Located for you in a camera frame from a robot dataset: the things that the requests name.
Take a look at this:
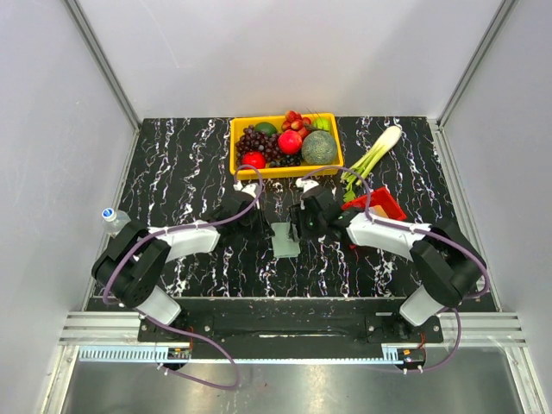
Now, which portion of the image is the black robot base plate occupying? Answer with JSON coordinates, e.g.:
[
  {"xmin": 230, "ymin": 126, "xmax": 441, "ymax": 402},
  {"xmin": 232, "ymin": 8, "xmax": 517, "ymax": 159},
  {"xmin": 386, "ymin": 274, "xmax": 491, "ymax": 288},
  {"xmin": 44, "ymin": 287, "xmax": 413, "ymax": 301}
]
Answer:
[{"xmin": 174, "ymin": 298, "xmax": 443, "ymax": 358}]

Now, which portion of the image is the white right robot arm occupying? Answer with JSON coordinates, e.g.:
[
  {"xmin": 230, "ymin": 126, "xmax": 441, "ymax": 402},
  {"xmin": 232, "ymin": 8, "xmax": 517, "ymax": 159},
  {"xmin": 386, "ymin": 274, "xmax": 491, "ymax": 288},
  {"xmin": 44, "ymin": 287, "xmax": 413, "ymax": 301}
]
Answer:
[{"xmin": 290, "ymin": 179, "xmax": 489, "ymax": 342}]

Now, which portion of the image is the white credit card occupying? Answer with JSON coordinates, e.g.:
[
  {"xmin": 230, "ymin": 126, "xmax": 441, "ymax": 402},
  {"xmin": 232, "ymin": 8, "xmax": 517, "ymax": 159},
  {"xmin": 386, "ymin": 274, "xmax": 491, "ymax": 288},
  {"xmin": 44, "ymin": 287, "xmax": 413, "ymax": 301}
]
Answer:
[{"xmin": 369, "ymin": 205, "xmax": 388, "ymax": 218}]

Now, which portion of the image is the green apple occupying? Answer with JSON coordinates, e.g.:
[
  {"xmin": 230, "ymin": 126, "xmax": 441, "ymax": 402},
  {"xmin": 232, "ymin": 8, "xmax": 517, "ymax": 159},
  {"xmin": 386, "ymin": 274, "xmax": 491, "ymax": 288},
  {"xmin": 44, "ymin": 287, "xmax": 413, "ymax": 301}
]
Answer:
[{"xmin": 312, "ymin": 117, "xmax": 331, "ymax": 132}]

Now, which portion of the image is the red pomegranate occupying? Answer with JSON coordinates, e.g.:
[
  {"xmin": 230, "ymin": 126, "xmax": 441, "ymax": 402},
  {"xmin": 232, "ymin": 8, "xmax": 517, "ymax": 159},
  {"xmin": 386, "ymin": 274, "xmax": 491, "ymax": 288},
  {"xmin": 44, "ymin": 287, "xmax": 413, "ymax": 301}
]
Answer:
[{"xmin": 278, "ymin": 129, "xmax": 303, "ymax": 154}]

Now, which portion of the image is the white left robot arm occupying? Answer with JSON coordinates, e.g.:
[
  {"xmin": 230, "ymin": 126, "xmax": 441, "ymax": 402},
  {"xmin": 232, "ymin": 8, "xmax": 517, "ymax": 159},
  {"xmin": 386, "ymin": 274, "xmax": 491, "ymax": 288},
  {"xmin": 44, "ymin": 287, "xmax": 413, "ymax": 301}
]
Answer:
[{"xmin": 91, "ymin": 183, "xmax": 273, "ymax": 341}]

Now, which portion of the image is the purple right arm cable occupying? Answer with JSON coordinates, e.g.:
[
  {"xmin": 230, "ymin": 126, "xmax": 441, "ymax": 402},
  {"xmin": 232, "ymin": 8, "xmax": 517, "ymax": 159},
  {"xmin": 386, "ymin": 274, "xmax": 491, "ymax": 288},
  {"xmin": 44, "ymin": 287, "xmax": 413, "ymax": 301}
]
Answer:
[{"xmin": 297, "ymin": 166, "xmax": 491, "ymax": 374}]

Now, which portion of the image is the red plastic card tray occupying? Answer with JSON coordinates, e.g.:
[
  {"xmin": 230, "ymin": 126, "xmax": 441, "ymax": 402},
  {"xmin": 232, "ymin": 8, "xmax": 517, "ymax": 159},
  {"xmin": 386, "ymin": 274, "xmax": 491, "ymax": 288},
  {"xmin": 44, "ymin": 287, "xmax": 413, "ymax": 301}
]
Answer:
[{"xmin": 340, "ymin": 186, "xmax": 408, "ymax": 251}]

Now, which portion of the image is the red round fruit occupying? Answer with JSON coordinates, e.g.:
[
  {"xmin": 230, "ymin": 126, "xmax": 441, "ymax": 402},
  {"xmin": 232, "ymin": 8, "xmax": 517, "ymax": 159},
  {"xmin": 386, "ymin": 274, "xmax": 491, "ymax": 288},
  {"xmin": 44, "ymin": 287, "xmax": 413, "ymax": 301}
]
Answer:
[{"xmin": 241, "ymin": 151, "xmax": 267, "ymax": 170}]

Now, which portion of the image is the clear plastic water bottle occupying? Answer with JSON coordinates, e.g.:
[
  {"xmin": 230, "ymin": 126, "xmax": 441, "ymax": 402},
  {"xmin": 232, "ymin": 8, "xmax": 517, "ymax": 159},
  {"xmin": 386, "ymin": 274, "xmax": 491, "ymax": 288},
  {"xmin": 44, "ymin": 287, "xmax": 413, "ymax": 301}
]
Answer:
[{"xmin": 102, "ymin": 207, "xmax": 131, "ymax": 237}]

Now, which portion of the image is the green netted melon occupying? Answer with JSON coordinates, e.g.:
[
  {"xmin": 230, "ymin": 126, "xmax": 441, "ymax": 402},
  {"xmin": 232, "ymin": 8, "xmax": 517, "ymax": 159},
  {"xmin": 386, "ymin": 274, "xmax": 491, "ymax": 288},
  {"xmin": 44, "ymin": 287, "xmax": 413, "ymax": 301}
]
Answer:
[{"xmin": 301, "ymin": 131, "xmax": 337, "ymax": 166}]

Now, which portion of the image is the aluminium frame rail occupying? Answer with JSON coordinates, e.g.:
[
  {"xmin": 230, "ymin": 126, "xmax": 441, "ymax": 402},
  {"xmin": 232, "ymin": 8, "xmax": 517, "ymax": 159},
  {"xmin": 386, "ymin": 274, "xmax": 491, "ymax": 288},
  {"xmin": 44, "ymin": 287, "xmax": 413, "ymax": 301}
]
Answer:
[{"xmin": 78, "ymin": 346, "xmax": 425, "ymax": 369}]

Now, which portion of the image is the green avocado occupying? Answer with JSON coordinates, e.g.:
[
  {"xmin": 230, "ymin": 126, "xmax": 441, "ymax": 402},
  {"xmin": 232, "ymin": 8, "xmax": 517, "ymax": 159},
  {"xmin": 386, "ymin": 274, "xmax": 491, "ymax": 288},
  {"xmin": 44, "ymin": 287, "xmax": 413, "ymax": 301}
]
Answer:
[{"xmin": 254, "ymin": 122, "xmax": 278, "ymax": 135}]

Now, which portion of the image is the green spring onion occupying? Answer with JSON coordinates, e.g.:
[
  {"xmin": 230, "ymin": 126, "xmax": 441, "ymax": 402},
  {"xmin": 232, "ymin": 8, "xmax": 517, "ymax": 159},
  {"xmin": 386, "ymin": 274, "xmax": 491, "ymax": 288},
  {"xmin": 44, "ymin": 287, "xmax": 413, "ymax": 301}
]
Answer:
[{"xmin": 341, "ymin": 126, "xmax": 402, "ymax": 203}]

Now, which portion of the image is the yellow plastic fruit bin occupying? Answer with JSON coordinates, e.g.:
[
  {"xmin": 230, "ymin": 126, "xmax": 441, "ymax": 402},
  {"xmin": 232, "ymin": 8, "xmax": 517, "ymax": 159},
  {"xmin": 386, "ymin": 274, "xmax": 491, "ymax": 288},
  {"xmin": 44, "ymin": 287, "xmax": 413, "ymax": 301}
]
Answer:
[{"xmin": 229, "ymin": 113, "xmax": 344, "ymax": 180}]

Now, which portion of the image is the dark purple grape bunch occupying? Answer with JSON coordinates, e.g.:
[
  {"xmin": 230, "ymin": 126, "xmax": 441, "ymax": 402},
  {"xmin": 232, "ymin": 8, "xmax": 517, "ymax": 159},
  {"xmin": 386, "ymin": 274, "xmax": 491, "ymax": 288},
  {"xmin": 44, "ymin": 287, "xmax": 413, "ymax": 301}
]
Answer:
[{"xmin": 234, "ymin": 125, "xmax": 284, "ymax": 168}]

